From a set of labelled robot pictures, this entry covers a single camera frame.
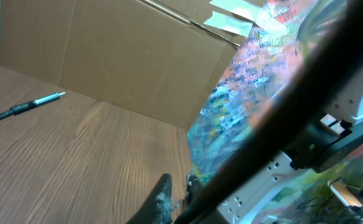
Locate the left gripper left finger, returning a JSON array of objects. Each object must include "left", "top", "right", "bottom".
[{"left": 126, "top": 174, "right": 172, "bottom": 224}]

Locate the cardboard box wall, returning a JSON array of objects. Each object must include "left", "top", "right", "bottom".
[{"left": 0, "top": 0, "right": 245, "bottom": 129}]

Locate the black cable silver plug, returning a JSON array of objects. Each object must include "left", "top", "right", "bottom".
[{"left": 0, "top": 91, "right": 66, "bottom": 121}]

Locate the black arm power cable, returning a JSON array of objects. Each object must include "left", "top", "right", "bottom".
[{"left": 173, "top": 0, "right": 363, "bottom": 224}]

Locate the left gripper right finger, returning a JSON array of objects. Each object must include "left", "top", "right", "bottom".
[{"left": 186, "top": 175, "right": 202, "bottom": 205}]

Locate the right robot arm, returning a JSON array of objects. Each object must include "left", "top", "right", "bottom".
[{"left": 211, "top": 66, "right": 363, "bottom": 223}]

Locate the white tape strip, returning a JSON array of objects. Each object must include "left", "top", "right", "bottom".
[
  {"left": 210, "top": 0, "right": 288, "bottom": 36},
  {"left": 204, "top": 12, "right": 253, "bottom": 37}
]

